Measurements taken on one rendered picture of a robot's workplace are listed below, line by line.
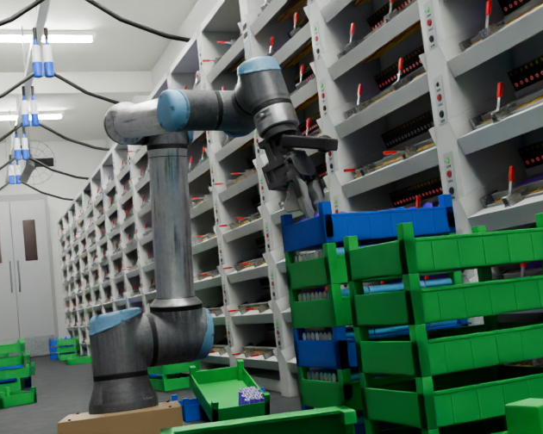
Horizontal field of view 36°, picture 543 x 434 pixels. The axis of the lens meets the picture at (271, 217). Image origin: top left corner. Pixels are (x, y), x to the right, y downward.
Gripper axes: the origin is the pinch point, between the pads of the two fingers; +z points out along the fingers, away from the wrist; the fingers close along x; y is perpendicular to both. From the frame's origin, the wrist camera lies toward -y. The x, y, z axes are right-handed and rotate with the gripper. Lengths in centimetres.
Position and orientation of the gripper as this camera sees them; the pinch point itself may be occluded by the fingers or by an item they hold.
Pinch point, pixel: (317, 214)
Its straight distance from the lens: 170.9
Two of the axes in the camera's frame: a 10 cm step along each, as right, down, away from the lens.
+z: 3.1, 9.2, -2.5
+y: -7.4, 3.9, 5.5
